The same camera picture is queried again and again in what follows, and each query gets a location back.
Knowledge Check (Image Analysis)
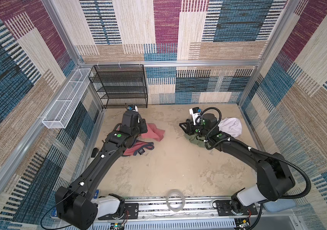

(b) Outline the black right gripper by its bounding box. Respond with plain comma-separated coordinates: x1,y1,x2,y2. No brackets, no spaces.
179,120,209,138

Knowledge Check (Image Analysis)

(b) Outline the red patterned shirt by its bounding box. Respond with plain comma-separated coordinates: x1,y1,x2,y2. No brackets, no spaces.
122,123,165,157

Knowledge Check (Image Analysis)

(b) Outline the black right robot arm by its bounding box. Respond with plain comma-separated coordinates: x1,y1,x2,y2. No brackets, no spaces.
179,113,295,215

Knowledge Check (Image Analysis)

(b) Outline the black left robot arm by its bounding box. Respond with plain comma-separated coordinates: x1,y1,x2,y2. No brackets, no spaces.
55,110,147,230

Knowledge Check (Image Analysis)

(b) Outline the olive green cloth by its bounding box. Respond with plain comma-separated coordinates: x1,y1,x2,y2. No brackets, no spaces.
184,134,206,148

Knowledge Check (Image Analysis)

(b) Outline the white cloth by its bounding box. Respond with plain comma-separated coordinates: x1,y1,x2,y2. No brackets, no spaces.
218,117,243,138

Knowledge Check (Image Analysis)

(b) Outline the clear tape roll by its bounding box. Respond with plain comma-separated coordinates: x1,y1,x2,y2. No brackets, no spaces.
165,189,186,213

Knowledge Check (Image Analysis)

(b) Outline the blue grey sponge pad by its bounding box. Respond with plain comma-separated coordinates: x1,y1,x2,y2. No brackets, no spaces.
264,199,296,212

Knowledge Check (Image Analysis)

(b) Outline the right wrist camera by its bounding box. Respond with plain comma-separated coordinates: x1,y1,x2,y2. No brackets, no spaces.
189,107,202,125

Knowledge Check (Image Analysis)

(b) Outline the black wire shelf rack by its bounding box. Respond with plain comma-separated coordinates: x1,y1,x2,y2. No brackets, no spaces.
89,64,148,109

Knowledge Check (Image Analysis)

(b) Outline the black handled tool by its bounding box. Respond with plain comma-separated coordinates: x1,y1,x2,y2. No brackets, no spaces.
91,148,99,158

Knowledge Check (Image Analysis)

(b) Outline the white wire mesh basket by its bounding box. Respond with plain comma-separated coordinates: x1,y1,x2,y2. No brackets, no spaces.
42,69,91,129

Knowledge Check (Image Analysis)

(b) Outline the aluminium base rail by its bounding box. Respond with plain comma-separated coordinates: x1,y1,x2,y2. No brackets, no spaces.
94,196,293,230

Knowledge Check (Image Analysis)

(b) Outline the black corrugated cable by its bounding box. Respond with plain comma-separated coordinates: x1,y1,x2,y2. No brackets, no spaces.
195,107,312,230

